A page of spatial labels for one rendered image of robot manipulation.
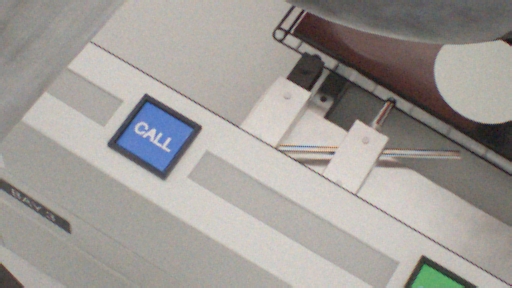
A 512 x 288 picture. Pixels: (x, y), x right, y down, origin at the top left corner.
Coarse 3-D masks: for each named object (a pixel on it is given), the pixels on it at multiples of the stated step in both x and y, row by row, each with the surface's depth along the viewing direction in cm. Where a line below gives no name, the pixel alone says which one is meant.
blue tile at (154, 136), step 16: (144, 112) 88; (160, 112) 88; (128, 128) 87; (144, 128) 87; (160, 128) 87; (176, 128) 87; (192, 128) 88; (128, 144) 86; (144, 144) 86; (160, 144) 87; (176, 144) 87; (144, 160) 86; (160, 160) 86
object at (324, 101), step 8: (328, 80) 104; (336, 80) 104; (344, 80) 104; (320, 88) 104; (328, 88) 104; (336, 88) 104; (344, 88) 105; (320, 96) 103; (328, 96) 103; (336, 96) 103; (312, 104) 103; (320, 104) 103; (328, 104) 103; (336, 104) 105; (320, 112) 102; (328, 112) 103
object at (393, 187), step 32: (320, 128) 98; (320, 160) 97; (384, 160) 97; (384, 192) 96; (416, 192) 96; (448, 192) 96; (416, 224) 95; (448, 224) 95; (480, 224) 95; (480, 256) 94
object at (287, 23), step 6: (294, 6) 101; (288, 12) 101; (294, 12) 101; (300, 12) 101; (282, 18) 101; (288, 18) 101; (294, 18) 101; (300, 18) 101; (282, 24) 100; (288, 24) 100; (294, 24) 101; (276, 30) 100; (288, 30) 100; (276, 36) 100
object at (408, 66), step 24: (312, 24) 101; (336, 24) 101; (336, 48) 100; (360, 48) 100; (384, 48) 101; (408, 48) 101; (432, 48) 101; (384, 72) 99; (408, 72) 99; (432, 72) 100; (408, 96) 98; (432, 96) 99; (456, 120) 98; (504, 144) 97
